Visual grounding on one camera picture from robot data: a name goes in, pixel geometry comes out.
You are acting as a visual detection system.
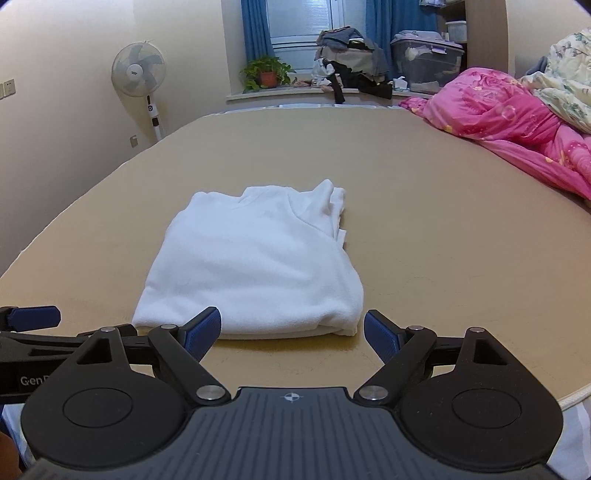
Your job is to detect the pink floral quilt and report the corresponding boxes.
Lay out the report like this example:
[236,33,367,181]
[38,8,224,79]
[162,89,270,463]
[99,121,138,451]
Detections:
[399,67,591,200]

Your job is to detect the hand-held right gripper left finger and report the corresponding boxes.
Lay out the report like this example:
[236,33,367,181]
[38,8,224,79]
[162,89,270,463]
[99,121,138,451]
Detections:
[60,307,232,408]

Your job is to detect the pile of dark clothes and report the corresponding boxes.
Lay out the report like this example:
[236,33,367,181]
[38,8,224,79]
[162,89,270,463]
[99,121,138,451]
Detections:
[310,27,393,104]

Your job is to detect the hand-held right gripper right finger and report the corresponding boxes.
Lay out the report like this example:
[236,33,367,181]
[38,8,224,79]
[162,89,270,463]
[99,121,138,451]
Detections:
[353,310,513,407]

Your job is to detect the blue curtain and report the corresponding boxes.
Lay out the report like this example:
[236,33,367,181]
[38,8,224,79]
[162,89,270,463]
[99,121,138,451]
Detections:
[365,0,444,51]
[240,0,274,70]

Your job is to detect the white standing fan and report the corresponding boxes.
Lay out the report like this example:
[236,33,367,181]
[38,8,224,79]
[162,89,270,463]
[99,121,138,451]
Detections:
[111,41,167,141]

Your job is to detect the white floral quilt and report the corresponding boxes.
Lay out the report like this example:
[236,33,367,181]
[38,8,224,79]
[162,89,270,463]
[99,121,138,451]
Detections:
[519,28,591,134]

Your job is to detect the white windowsill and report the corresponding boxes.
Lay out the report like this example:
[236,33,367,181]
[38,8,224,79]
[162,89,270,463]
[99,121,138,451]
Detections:
[225,88,435,104]

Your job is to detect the white framed window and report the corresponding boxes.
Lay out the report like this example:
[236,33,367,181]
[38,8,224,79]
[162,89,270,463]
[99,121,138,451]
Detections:
[268,0,370,72]

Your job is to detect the clear plastic storage bin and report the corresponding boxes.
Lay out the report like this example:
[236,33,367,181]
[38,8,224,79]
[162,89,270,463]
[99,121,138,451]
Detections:
[390,30,465,95]

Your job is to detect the potted green plant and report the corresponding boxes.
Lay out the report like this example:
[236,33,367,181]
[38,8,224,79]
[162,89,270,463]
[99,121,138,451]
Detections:
[241,55,296,93]

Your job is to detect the white plastic shelf bin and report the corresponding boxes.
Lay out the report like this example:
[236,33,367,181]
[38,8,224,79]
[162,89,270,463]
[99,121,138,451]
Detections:
[445,19,468,44]

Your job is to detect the wooden shelf unit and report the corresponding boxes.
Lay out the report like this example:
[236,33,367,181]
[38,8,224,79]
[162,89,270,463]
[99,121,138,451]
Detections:
[418,0,509,75]

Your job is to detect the white shirt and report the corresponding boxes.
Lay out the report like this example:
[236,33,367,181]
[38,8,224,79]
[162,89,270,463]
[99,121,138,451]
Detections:
[131,179,365,341]

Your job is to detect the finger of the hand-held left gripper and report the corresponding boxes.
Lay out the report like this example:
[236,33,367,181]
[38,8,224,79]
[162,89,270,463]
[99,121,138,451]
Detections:
[0,305,62,332]
[0,324,138,360]

